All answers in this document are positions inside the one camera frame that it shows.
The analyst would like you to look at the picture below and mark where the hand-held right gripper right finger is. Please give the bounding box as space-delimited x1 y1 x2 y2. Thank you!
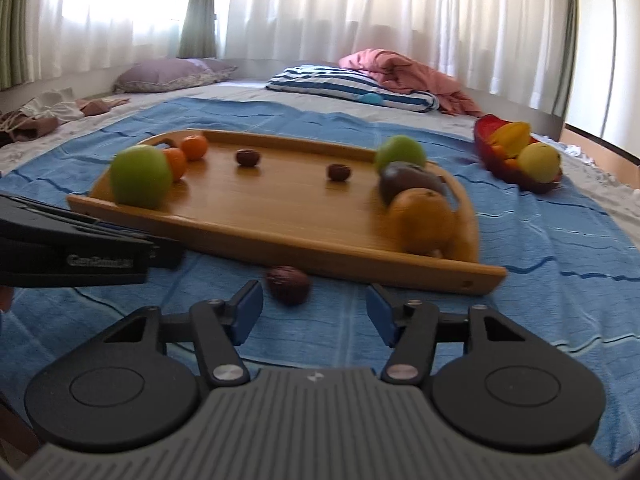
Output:
365 284 551 387

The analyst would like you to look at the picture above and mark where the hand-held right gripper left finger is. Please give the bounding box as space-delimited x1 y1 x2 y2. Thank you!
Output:
102 280 264 388

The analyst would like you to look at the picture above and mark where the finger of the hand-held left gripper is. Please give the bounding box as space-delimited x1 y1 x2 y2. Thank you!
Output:
149 236 184 269

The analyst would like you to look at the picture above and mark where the green apple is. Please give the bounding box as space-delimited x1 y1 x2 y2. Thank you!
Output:
375 135 428 173
109 144 173 209

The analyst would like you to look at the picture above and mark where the large dark orange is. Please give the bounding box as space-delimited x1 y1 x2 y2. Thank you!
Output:
387 187 458 256

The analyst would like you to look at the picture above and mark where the wooden tray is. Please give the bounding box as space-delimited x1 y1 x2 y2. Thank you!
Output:
67 129 508 296

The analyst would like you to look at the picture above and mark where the dark purple fruit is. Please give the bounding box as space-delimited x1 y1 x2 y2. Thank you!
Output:
378 161 448 208

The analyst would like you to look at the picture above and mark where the dark brown garment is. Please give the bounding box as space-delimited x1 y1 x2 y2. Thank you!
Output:
0 110 58 143

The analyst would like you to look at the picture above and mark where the blue checked blanket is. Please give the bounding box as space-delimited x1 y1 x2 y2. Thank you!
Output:
0 97 640 466

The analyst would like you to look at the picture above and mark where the purple pillow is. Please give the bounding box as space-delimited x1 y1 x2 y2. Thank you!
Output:
112 57 238 94

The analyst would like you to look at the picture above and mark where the red fruit bowl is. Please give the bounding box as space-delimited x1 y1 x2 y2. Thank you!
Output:
473 114 563 194

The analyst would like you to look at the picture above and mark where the yellow starfruit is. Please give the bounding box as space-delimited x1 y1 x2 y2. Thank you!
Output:
492 121 532 158

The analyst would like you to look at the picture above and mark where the blue white striped pillow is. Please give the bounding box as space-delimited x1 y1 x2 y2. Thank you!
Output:
265 64 441 113

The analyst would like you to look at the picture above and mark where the green curtain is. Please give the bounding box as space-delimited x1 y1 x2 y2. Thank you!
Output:
0 0 51 91
177 0 218 59

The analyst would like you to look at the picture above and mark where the pink blanket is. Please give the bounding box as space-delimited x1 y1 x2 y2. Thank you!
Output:
339 48 483 116

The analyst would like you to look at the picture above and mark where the white sheer curtain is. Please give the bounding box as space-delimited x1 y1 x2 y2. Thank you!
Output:
215 0 576 126
42 0 191 73

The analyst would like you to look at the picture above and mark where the white crumpled cloth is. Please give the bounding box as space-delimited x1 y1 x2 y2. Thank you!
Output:
562 142 598 161

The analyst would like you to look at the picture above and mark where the dark bed frame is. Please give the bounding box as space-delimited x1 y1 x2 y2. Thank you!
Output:
470 87 640 166

